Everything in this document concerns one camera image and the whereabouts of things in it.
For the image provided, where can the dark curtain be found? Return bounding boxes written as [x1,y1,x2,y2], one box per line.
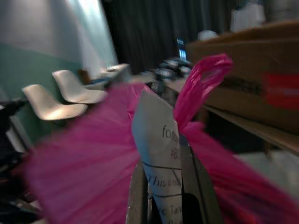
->
[100,0,235,75]

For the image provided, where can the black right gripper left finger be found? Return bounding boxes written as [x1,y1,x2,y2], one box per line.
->
[127,161,150,224]

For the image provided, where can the white plastic chair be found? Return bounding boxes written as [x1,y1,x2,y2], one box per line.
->
[52,69,108,105]
[22,84,89,122]

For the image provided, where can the pink plastic bag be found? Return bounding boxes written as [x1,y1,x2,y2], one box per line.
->
[22,53,299,224]

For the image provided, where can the white table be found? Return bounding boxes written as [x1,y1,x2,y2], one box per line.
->
[87,63,131,88]

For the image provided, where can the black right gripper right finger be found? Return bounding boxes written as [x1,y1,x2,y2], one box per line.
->
[180,139,225,224]

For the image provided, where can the white bag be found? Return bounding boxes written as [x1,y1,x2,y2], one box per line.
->
[230,1,266,32]

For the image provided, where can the white printed paper sheet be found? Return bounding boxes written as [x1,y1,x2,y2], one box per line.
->
[130,90,185,224]

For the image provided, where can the brown cardboard box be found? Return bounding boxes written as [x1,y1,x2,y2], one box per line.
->
[185,21,299,135]

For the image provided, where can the wooden shelf board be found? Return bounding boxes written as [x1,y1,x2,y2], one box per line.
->
[202,104,299,156]

